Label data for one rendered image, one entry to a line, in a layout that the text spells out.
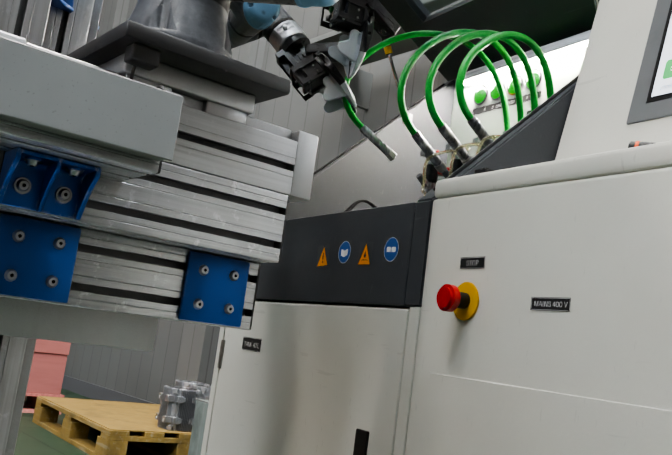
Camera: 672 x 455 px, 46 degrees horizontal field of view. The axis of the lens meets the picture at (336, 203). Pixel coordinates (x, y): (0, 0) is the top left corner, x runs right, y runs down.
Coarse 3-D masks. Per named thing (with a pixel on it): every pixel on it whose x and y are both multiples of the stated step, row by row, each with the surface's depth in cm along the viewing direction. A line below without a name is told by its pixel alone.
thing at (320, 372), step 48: (240, 336) 163; (288, 336) 146; (336, 336) 132; (384, 336) 120; (240, 384) 158; (288, 384) 142; (336, 384) 129; (384, 384) 118; (240, 432) 154; (288, 432) 138; (336, 432) 126; (384, 432) 115
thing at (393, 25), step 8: (368, 0) 157; (376, 0) 158; (376, 8) 158; (384, 8) 159; (376, 16) 159; (384, 16) 159; (376, 24) 161; (384, 24) 160; (392, 24) 160; (384, 32) 161; (392, 32) 161
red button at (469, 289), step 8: (440, 288) 105; (448, 288) 103; (456, 288) 104; (464, 288) 106; (472, 288) 105; (440, 296) 104; (448, 296) 103; (456, 296) 103; (464, 296) 105; (472, 296) 105; (440, 304) 104; (448, 304) 103; (456, 304) 103; (464, 304) 105; (472, 304) 104; (456, 312) 107; (464, 312) 105; (472, 312) 104; (464, 320) 105
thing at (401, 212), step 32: (288, 224) 155; (320, 224) 144; (352, 224) 135; (384, 224) 126; (288, 256) 152; (352, 256) 132; (288, 288) 149; (320, 288) 139; (352, 288) 130; (384, 288) 123
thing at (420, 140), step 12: (444, 36) 156; (456, 36) 158; (420, 48) 153; (504, 48) 164; (408, 60) 151; (504, 60) 165; (408, 72) 150; (516, 72) 165; (516, 84) 165; (516, 96) 166; (408, 120) 149; (420, 144) 151; (444, 168) 153
